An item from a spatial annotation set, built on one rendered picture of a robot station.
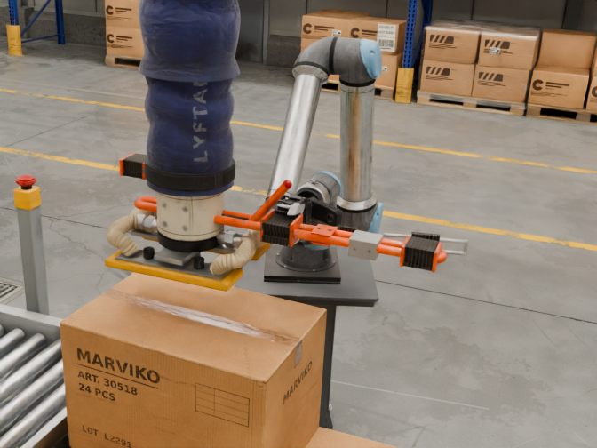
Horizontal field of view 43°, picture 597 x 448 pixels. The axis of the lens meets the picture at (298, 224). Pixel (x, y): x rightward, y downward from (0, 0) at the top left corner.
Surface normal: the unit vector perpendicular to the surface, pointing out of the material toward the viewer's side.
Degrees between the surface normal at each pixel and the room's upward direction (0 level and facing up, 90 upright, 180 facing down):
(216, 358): 0
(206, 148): 75
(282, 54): 90
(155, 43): 98
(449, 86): 88
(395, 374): 0
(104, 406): 90
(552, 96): 91
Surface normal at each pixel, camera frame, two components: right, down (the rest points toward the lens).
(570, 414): 0.05, -0.93
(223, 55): 0.74, 0.46
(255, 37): -0.33, 0.34
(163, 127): -0.46, 0.04
